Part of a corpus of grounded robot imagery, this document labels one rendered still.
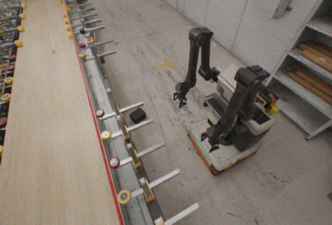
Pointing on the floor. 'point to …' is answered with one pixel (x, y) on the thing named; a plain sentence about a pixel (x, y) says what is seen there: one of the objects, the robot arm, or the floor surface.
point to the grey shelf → (321, 5)
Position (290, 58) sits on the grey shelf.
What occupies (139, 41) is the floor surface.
